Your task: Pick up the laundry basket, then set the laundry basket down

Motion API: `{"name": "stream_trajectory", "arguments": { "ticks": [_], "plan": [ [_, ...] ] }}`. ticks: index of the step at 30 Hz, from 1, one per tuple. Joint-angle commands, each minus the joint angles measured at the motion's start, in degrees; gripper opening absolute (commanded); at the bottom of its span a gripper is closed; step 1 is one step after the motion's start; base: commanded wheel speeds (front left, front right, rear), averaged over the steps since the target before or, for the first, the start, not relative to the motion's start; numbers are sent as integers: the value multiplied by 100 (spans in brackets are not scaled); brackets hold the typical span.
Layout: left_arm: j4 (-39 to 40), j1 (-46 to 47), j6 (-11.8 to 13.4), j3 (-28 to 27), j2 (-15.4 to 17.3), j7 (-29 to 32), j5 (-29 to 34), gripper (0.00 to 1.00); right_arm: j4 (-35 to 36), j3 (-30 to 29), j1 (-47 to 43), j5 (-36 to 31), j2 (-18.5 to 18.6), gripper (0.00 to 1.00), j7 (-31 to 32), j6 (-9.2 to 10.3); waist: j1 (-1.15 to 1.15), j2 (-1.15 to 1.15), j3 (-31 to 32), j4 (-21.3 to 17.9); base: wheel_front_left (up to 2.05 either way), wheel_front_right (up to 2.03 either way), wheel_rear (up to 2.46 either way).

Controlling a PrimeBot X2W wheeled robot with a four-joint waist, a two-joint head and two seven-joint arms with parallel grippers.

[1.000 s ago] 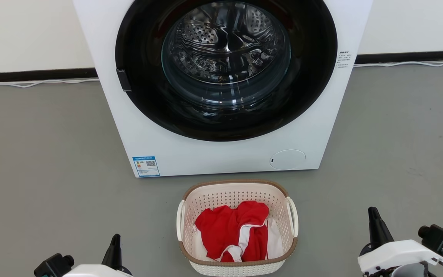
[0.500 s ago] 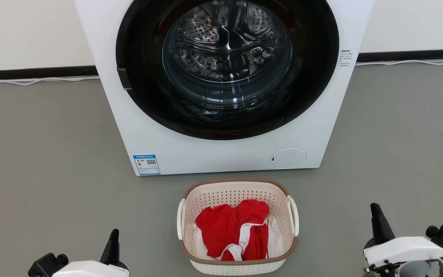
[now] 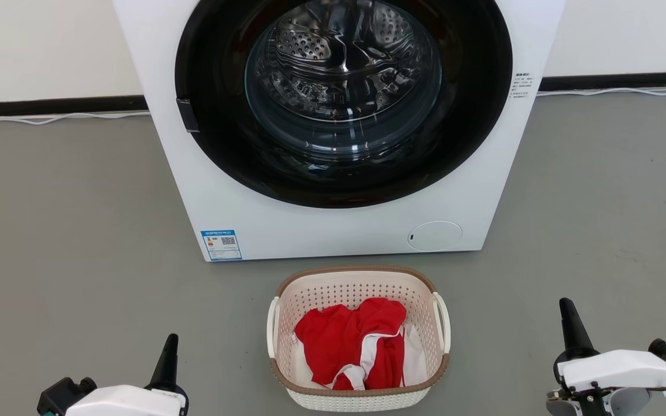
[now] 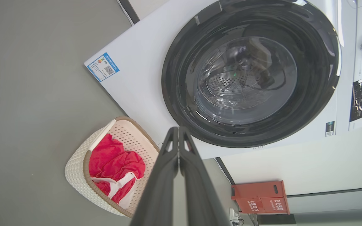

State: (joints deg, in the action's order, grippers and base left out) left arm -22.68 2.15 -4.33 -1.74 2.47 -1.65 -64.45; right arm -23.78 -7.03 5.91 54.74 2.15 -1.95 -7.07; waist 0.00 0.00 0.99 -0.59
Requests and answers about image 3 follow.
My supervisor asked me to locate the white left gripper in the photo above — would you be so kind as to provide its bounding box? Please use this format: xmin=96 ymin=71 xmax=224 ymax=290
xmin=66 ymin=333 xmax=189 ymax=416

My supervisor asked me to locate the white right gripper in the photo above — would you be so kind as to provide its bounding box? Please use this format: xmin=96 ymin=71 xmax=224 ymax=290
xmin=546 ymin=298 xmax=666 ymax=416

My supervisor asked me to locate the cream perforated laundry basket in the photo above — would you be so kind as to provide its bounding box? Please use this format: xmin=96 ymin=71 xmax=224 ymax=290
xmin=266 ymin=266 xmax=452 ymax=412

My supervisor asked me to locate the blue energy label sticker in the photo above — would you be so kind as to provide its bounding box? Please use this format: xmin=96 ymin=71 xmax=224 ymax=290
xmin=201 ymin=229 xmax=243 ymax=262

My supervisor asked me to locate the round white filter cover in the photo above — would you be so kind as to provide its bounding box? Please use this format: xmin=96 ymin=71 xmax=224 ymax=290
xmin=407 ymin=220 xmax=463 ymax=252

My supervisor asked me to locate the red and white garment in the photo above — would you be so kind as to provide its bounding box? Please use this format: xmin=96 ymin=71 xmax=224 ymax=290
xmin=294 ymin=298 xmax=429 ymax=391

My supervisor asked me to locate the white front-load washing machine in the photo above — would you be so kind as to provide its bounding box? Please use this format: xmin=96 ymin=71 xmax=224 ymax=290
xmin=112 ymin=0 xmax=566 ymax=262

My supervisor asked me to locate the black round washing machine door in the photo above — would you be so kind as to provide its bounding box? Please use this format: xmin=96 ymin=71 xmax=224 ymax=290
xmin=175 ymin=0 xmax=513 ymax=209

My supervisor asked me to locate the small printed text sticker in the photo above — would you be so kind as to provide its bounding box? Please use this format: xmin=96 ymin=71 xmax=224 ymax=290
xmin=509 ymin=72 xmax=536 ymax=100

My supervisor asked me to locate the thin black right gripper cable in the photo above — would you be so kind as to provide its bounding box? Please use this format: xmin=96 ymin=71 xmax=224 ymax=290
xmin=596 ymin=384 xmax=666 ymax=416

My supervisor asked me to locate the white floor cable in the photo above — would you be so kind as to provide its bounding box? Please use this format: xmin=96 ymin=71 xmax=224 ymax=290
xmin=0 ymin=110 xmax=151 ymax=126
xmin=536 ymin=86 xmax=666 ymax=97

